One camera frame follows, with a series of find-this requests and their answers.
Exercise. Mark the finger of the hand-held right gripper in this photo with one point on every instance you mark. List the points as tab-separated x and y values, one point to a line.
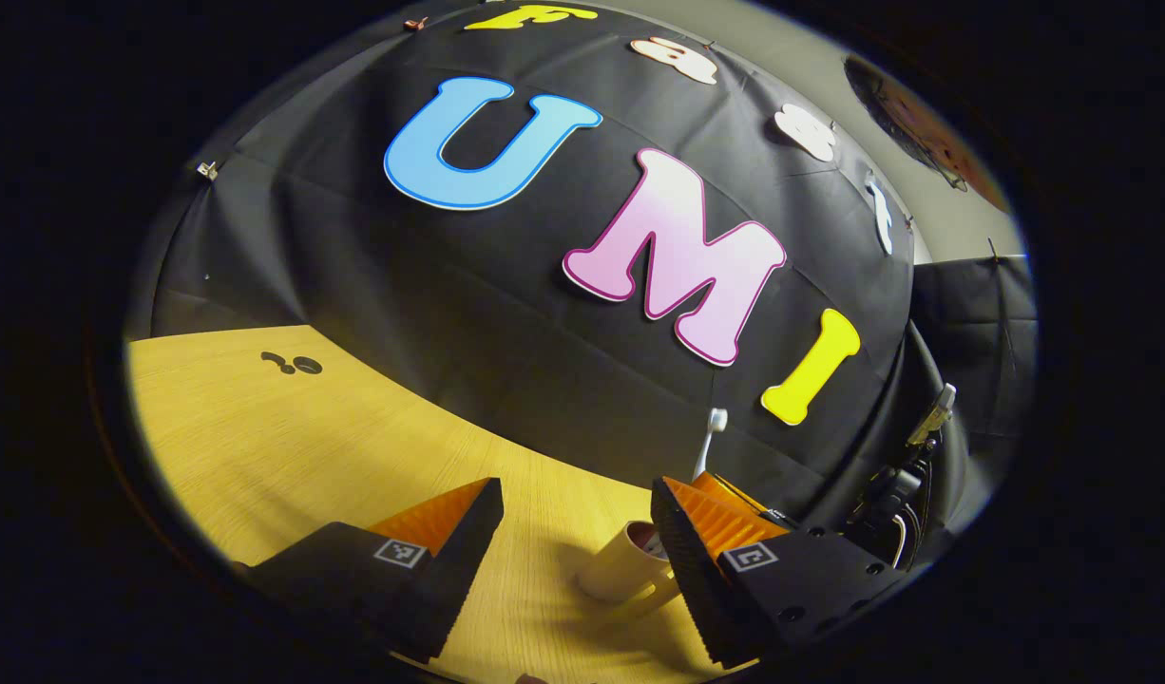
725	491

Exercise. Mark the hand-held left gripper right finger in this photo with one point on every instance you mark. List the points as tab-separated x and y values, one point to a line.
692	570

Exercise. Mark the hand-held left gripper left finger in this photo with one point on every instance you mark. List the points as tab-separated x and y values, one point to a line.
445	579

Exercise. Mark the beige cup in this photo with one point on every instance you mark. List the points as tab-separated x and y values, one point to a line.
620	565

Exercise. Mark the white toothbrush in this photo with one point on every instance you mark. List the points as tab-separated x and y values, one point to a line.
716	419

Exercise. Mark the wooden desktop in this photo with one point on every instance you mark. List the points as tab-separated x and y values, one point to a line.
259	437

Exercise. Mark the black backdrop cloth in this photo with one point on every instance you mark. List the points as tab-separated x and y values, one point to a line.
506	313

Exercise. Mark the silver cloth clip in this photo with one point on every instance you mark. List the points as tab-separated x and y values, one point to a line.
207	170

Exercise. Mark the round wall picture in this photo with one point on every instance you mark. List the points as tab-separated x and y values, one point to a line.
925	128

